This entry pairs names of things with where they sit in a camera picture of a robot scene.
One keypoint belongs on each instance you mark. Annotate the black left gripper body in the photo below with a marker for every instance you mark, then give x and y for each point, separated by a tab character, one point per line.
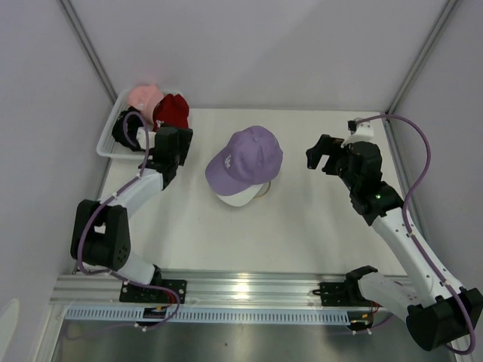
184	141

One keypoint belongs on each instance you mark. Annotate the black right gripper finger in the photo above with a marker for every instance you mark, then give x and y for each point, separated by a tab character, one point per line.
326	145
329	168

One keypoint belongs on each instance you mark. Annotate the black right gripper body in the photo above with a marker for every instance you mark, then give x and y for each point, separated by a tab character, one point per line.
343	169

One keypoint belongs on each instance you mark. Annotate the red cap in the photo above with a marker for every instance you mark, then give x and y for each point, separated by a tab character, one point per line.
173	111

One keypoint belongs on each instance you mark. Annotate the pink cap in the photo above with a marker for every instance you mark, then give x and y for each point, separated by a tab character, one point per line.
144	99

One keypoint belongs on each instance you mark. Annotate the purple cap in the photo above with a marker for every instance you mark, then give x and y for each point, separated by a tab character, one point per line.
252	157

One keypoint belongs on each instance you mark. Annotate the white NY cap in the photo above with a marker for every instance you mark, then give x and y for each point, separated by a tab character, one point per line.
242	198

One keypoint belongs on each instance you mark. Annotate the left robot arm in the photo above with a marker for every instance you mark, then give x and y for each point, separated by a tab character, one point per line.
101	238

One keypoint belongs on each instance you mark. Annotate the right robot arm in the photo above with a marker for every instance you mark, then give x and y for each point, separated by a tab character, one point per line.
437	309

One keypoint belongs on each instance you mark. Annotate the black cap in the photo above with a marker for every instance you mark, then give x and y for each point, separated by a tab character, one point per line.
125	128

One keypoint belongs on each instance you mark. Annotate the white perforated plastic basket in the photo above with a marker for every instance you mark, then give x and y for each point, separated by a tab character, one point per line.
107	146

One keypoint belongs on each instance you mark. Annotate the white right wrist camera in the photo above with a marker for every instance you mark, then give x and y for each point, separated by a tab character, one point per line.
359	132

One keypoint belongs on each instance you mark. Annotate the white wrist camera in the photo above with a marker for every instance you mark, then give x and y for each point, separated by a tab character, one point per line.
359	132
145	139

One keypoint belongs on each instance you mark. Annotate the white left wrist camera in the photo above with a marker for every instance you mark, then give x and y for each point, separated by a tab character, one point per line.
145	139

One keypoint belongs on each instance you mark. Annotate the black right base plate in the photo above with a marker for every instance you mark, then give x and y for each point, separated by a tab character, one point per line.
341	294

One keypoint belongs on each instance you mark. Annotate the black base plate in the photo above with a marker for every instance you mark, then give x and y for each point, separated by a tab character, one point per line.
341	294
141	295

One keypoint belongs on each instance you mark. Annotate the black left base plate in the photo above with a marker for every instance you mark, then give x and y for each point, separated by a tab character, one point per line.
141	295

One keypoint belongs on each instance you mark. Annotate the left aluminium frame post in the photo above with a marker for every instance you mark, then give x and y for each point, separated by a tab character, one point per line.
86	44

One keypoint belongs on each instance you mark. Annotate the aluminium frame post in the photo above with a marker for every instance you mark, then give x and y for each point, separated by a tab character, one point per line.
86	44
442	21

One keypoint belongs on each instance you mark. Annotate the aluminium mounting rail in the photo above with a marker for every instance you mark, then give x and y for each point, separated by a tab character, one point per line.
205	289

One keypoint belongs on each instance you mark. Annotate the right aluminium frame post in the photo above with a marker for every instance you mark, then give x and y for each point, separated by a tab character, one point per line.
442	21

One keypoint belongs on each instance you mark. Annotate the white slotted cable duct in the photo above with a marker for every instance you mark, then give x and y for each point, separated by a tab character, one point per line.
209	315

